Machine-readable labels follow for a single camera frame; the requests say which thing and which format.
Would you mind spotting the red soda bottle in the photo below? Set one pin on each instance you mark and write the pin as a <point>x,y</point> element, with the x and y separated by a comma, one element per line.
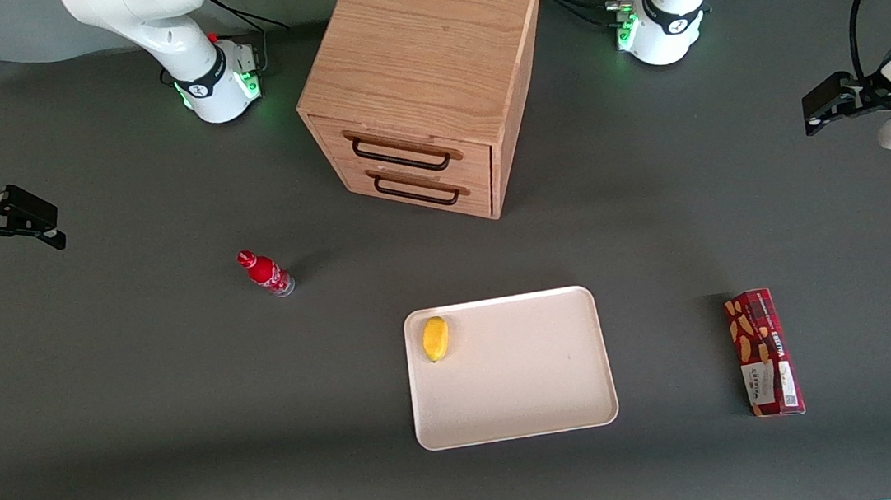
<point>265,272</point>

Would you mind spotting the yellow toy fruit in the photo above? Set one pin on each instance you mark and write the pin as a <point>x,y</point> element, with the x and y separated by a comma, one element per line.
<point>435,339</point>

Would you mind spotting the wooden drawer front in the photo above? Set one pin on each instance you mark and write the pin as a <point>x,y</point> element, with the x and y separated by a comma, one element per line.
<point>473,197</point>
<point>401,140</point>

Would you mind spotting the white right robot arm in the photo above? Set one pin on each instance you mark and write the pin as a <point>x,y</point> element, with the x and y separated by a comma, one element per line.
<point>174,30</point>

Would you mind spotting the red cookie box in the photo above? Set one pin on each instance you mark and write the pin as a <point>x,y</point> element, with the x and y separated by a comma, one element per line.
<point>761,357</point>

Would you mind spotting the cream plastic tray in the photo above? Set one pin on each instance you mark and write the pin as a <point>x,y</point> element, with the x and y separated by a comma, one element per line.
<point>521,374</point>

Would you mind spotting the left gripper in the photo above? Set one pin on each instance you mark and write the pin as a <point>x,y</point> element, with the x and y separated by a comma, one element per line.
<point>867,97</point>

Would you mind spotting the wooden two-drawer cabinet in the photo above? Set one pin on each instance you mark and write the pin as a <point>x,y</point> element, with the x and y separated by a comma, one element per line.
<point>423,37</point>

